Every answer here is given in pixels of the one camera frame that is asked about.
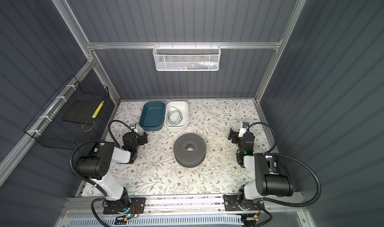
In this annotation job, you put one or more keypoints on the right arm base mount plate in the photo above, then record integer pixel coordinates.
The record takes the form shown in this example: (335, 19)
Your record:
(235, 203)

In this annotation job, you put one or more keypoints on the white mesh wall basket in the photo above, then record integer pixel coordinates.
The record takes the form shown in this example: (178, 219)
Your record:
(166, 57)

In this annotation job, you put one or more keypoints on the teal plastic bin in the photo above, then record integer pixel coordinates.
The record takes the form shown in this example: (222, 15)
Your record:
(152, 116)

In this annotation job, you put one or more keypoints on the grey perforated cable spool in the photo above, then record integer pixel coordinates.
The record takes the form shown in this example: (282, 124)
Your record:
(190, 150)

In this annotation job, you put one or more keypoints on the black wire wall basket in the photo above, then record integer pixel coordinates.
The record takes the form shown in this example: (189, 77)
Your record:
(68, 121)

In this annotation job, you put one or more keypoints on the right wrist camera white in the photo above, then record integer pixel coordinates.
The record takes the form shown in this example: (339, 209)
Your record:
(244, 129)

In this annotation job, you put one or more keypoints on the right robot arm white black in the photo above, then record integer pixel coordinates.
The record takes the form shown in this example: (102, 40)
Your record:
(271, 173)

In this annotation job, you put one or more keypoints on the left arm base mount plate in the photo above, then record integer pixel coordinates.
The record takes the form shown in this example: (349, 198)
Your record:
(133, 206)

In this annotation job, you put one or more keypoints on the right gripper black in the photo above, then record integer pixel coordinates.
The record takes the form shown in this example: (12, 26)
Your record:
(233, 134)

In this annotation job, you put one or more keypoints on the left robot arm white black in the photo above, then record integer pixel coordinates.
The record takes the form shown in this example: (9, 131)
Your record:
(91, 160)

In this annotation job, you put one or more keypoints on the yellow marker pen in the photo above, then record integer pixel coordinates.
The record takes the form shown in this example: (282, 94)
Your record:
(98, 109)

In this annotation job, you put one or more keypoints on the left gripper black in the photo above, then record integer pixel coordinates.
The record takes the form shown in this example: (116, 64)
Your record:
(142, 139)

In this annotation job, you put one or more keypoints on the items inside white basket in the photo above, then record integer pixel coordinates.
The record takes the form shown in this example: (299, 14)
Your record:
(202, 65)

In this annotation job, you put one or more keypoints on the white plastic bin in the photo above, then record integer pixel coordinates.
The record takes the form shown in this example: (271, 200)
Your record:
(177, 115)

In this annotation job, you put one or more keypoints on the white slotted cable duct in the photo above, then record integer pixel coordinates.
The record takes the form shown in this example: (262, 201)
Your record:
(176, 221)

